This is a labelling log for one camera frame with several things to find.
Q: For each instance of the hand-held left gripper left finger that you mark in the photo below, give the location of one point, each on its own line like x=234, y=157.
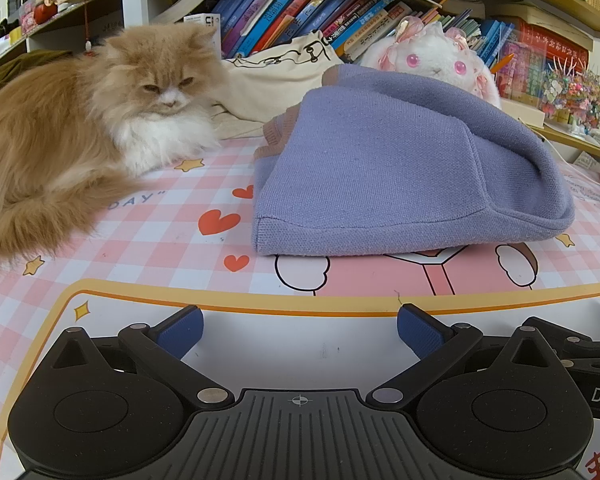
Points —
x=180, y=332

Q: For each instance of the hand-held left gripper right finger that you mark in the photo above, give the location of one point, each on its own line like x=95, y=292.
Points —
x=420, y=332

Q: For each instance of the purple and brown knit sweater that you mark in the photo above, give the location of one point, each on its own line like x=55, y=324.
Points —
x=370, y=170

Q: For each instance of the pink checked cartoon table mat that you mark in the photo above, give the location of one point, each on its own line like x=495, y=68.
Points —
x=155, y=245

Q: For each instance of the colourful flower bouquet ornament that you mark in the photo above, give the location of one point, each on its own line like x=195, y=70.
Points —
x=575, y=95

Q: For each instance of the long-haired orange white cat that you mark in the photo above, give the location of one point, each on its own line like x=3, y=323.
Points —
x=55, y=135

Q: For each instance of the cream canvas tote bag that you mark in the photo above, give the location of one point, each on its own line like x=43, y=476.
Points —
x=270, y=85

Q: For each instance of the red boxed book set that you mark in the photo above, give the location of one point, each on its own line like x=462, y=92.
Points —
x=555, y=40

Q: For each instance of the white rabbit plush pink bows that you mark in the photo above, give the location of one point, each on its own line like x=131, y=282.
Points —
x=430, y=55

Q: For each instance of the olive green cloth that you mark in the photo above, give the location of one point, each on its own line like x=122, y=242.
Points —
x=15, y=67

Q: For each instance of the white printed carton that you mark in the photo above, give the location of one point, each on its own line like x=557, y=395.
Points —
x=202, y=20

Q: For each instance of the red apple ornament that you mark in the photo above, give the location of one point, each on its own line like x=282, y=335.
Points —
x=45, y=14

